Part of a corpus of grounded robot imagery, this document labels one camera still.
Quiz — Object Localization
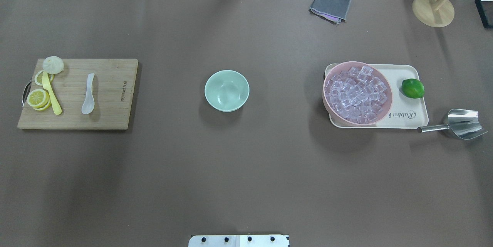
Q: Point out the white ceramic spoon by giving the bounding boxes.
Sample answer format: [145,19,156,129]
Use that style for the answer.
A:
[81,73,95,115]

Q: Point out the mint green bowl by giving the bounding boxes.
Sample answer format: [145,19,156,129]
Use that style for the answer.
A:
[204,70,250,112]

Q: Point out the pink bowl of ice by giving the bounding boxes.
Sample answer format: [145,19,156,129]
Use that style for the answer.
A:
[322,61,393,127]

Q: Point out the steel ice scoop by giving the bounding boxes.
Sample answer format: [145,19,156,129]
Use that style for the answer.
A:
[417,109,488,140]

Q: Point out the grey folded cloth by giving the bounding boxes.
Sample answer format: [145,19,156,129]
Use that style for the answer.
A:
[309,0,352,24]

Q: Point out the bamboo cutting board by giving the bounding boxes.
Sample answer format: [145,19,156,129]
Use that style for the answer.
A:
[17,59,139,130]

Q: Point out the green lime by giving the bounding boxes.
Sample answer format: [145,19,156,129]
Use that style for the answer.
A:
[401,78,425,98]

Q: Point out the lemon end piece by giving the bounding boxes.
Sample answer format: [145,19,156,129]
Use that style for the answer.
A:
[42,56,65,75]

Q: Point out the yellow plastic knife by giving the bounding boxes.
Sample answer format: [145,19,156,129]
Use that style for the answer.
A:
[42,71,63,115]

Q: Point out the lemon slice stack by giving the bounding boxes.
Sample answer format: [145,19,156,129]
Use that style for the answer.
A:
[26,89,51,111]

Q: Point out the lemon slice upper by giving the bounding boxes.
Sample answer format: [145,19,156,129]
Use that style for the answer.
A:
[35,70,54,87]

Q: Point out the wooden cup tree stand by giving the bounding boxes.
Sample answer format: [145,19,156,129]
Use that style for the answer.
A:
[412,0,454,28]

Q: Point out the black framed tray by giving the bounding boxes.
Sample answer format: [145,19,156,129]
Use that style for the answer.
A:
[475,0,493,28]

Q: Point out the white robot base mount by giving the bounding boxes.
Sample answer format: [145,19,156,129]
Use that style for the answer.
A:
[188,234,290,247]

